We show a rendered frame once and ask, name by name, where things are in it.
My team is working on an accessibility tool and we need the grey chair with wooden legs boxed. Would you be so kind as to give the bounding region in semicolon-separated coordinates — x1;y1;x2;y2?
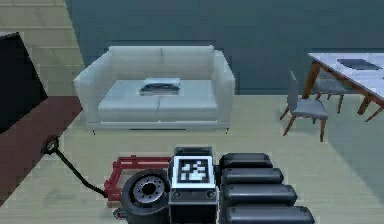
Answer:
313;68;350;115
279;70;330;143

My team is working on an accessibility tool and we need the black television set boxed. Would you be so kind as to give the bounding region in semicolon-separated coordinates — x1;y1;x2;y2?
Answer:
0;31;50;136

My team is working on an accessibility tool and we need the white two-seat sofa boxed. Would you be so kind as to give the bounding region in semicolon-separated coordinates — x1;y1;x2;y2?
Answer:
73;45;236;135

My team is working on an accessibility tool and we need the black laptop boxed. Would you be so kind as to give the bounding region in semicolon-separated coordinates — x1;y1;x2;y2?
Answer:
336;58;383;72

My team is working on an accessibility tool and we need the grey folded cloth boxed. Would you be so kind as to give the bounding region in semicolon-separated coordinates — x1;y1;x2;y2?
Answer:
138;77;182;97

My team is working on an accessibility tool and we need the dark red television stand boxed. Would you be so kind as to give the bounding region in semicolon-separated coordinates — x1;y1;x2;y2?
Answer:
0;95;84;207

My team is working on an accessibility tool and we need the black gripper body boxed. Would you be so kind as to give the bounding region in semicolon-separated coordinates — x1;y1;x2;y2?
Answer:
112;168;172;224

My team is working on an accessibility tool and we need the white table with wooden legs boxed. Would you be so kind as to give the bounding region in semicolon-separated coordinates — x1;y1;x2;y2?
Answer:
301;51;384;123

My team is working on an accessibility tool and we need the red toy wagon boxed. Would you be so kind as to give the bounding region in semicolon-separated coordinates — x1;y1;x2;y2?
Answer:
41;137;173;210

